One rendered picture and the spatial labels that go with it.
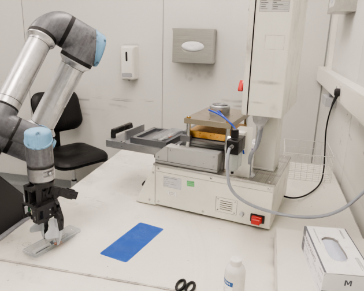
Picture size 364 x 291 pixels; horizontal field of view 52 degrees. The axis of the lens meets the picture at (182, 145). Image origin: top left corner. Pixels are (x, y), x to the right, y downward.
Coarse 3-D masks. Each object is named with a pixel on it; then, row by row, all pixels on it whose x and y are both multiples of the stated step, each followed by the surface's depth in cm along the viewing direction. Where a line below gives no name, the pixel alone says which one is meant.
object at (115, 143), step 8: (136, 128) 162; (120, 136) 161; (128, 136) 157; (112, 144) 155; (120, 144) 153; (128, 144) 152; (136, 144) 150; (184, 144) 158; (144, 152) 149; (152, 152) 148
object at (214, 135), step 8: (192, 128) 142; (200, 128) 142; (208, 128) 142; (216, 128) 143; (224, 128) 143; (232, 128) 143; (192, 136) 140; (200, 136) 138; (208, 136) 137; (216, 136) 134; (224, 136) 134; (224, 144) 135
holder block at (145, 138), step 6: (144, 132) 159; (150, 132) 163; (156, 132) 166; (132, 138) 151; (138, 138) 150; (144, 138) 150; (150, 138) 151; (174, 138) 152; (144, 144) 150; (150, 144) 148; (156, 144) 147; (162, 144) 146
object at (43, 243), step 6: (66, 228) 124; (72, 228) 124; (78, 228) 124; (66, 234) 120; (42, 240) 116; (48, 240) 116; (54, 240) 117; (30, 246) 113; (36, 246) 113; (42, 246) 113; (48, 246) 113; (30, 252) 110; (36, 252) 110
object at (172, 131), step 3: (171, 129) 162; (174, 129) 162; (177, 129) 162; (180, 129) 162; (165, 132) 157; (168, 132) 157; (171, 132) 157; (174, 132) 157; (159, 135) 152; (162, 135) 152; (165, 135) 152; (168, 135) 152; (171, 135) 152; (159, 138) 148; (162, 138) 148; (165, 138) 148
